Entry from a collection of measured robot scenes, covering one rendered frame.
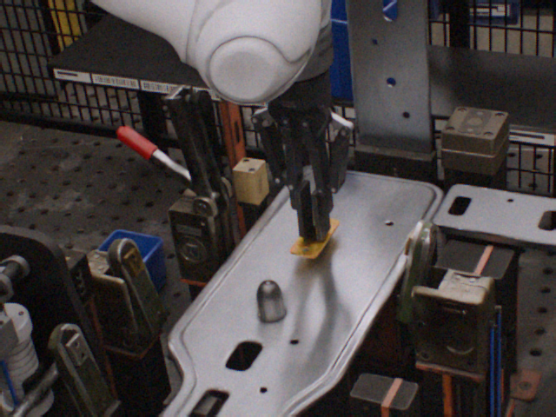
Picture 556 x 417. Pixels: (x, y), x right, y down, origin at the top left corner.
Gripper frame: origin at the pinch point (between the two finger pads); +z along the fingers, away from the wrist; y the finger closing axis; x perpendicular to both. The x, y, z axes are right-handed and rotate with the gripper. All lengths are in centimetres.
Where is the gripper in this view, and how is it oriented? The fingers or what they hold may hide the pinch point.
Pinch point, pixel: (312, 210)
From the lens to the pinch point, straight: 141.0
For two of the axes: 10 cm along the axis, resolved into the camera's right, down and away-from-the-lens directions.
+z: 1.1, 8.2, 5.6
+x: 4.2, -5.5, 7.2
